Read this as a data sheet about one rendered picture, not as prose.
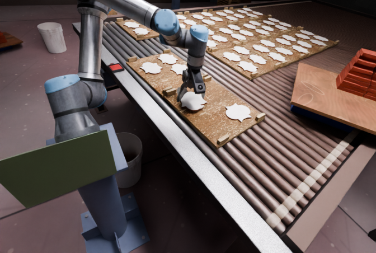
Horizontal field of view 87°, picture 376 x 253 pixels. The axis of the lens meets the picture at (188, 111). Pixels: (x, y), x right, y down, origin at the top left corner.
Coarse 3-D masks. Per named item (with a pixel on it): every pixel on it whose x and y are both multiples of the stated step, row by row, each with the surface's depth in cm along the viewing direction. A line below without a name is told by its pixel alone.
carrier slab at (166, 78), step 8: (152, 56) 135; (176, 56) 139; (128, 64) 124; (136, 64) 124; (160, 64) 128; (184, 64) 131; (136, 72) 119; (144, 72) 119; (160, 72) 121; (168, 72) 122; (144, 80) 114; (152, 80) 113; (160, 80) 114; (168, 80) 115; (176, 80) 116; (160, 88) 108; (176, 88) 110
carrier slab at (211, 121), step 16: (176, 96) 105; (208, 96) 108; (224, 96) 110; (192, 112) 97; (208, 112) 98; (224, 112) 100; (256, 112) 102; (208, 128) 90; (224, 128) 91; (240, 128) 92
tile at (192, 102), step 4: (188, 92) 103; (184, 96) 101; (188, 96) 101; (192, 96) 101; (196, 96) 102; (184, 100) 98; (188, 100) 99; (192, 100) 99; (196, 100) 99; (200, 100) 100; (184, 104) 96; (188, 104) 96; (192, 104) 97; (196, 104) 97; (200, 104) 98; (204, 104) 99; (188, 108) 94; (192, 108) 94; (196, 108) 95
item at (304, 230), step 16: (368, 144) 91; (352, 160) 83; (368, 160) 84; (336, 176) 76; (352, 176) 77; (320, 192) 71; (336, 192) 71; (304, 208) 70; (320, 208) 66; (304, 224) 61; (320, 224) 62; (288, 240) 59; (304, 240) 58
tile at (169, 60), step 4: (160, 56) 134; (164, 56) 135; (168, 56) 136; (172, 56) 136; (164, 60) 130; (168, 60) 131; (172, 60) 132; (176, 60) 134; (168, 64) 129; (172, 64) 129
